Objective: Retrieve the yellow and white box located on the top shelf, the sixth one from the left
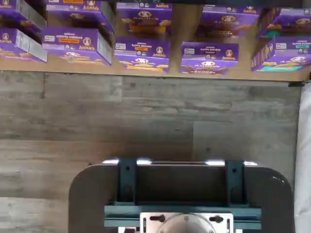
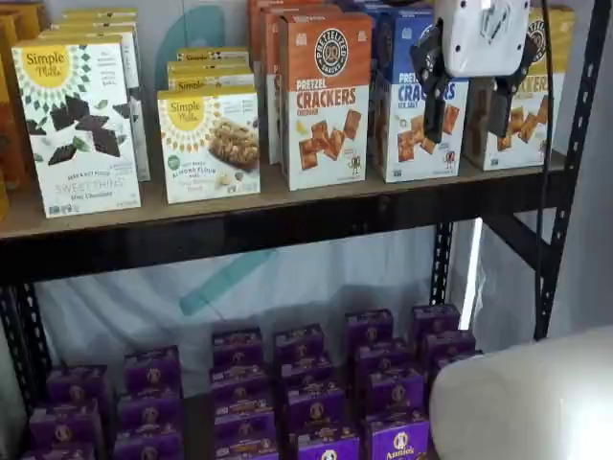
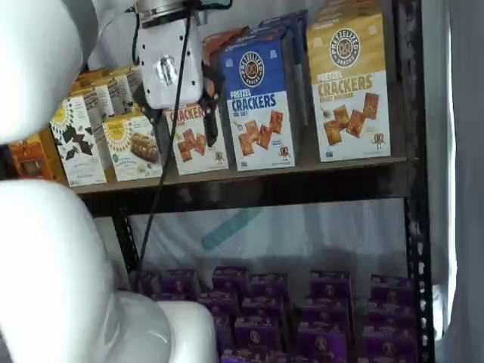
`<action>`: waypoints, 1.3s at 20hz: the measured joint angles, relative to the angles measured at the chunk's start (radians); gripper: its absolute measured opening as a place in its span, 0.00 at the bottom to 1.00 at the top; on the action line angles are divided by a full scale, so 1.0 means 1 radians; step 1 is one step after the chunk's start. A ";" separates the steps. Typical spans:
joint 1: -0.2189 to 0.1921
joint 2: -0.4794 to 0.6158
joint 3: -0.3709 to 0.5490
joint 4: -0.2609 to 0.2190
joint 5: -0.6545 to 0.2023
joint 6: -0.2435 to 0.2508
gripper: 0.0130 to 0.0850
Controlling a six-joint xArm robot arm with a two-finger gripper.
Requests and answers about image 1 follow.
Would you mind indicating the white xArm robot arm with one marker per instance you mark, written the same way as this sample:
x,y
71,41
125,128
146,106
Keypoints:
x,y
187,225

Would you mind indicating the purple Annie's box orange band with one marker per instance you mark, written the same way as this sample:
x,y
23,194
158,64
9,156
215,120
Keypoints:
x,y
77,14
144,18
70,40
142,52

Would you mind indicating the purple Annie's box red band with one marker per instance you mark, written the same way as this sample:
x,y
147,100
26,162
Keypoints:
x,y
209,57
226,21

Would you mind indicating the wooden shelf board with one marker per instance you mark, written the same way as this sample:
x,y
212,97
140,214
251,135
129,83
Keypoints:
x,y
184,29

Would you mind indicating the purple Annie's box teal band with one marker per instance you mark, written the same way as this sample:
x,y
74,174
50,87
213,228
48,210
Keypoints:
x,y
289,23
286,53

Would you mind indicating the purple Annie's snack box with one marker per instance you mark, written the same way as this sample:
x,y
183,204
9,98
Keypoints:
x,y
14,14
12,43

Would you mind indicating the grey rounded cart platform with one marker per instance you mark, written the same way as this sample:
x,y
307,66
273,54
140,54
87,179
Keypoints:
x,y
87,194

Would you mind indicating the white fabric curtain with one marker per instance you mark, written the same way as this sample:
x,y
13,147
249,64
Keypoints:
x,y
303,145

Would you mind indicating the teal metal mounting frame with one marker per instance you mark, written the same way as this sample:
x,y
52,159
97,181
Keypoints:
x,y
182,210

